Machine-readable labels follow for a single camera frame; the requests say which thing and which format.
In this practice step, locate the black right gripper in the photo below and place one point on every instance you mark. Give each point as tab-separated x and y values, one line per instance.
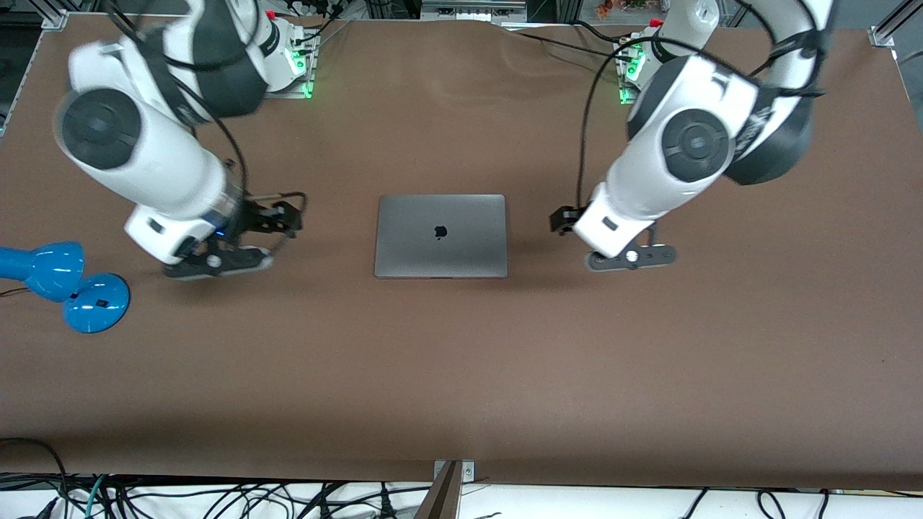
261	218

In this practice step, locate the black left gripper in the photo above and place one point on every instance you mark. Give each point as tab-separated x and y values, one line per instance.
564	218

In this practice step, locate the grey laptop computer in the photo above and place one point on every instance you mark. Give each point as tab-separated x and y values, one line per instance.
440	249

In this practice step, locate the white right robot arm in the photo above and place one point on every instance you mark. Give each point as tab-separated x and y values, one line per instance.
144	158

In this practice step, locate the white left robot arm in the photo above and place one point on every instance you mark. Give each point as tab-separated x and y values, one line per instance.
649	187

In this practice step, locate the brown table cover sheet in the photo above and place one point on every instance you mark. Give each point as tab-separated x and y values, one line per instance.
649	360

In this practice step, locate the blue desk lamp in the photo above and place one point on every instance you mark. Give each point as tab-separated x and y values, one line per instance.
90	303

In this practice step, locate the orange background object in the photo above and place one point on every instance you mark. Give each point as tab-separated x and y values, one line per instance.
604	9

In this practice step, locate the grey equipment box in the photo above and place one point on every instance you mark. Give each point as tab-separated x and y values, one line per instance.
472	10

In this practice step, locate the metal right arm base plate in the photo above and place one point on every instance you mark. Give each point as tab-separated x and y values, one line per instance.
303	72

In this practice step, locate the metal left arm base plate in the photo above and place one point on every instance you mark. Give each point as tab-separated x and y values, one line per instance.
626	72

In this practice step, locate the silver mounting bracket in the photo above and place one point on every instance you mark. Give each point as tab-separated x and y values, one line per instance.
469	471

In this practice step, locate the grey metal post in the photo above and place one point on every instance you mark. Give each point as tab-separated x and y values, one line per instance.
441	497

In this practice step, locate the aluminium corner bracket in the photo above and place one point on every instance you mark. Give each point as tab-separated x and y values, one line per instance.
883	36
55	20

